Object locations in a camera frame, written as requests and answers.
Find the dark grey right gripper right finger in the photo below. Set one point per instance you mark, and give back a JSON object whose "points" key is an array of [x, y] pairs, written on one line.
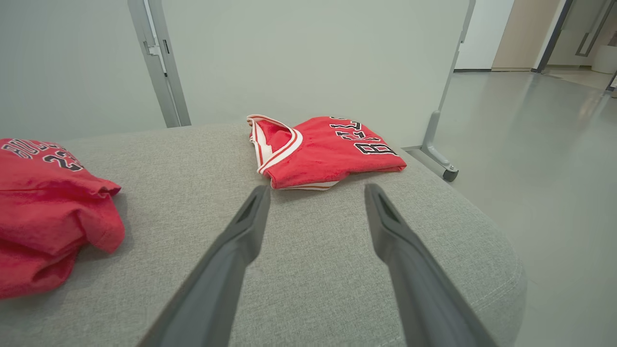
{"points": [[424, 289]]}

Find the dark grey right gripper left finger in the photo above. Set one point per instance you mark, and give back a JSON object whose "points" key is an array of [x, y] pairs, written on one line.
{"points": [[212, 289]]}

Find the red Bulls jersey white trim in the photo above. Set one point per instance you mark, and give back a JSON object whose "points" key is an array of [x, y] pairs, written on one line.
{"points": [[328, 159]]}

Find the red jersey shirt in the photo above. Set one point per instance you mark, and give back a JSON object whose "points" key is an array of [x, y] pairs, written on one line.
{"points": [[43, 217]]}

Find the grey fabric sofa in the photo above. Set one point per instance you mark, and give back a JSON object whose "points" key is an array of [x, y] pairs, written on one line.
{"points": [[313, 289]]}

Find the pale partition panel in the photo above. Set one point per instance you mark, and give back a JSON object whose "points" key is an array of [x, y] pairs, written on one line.
{"points": [[62, 62], [313, 58]]}

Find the white planter pot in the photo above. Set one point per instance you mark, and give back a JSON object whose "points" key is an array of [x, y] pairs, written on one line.
{"points": [[605, 60]]}

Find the grey partition post caster foot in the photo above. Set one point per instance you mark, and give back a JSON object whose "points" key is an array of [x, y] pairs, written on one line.
{"points": [[433, 132]]}

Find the grey partition post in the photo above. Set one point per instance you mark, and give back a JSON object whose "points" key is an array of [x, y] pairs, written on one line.
{"points": [[161, 72]]}

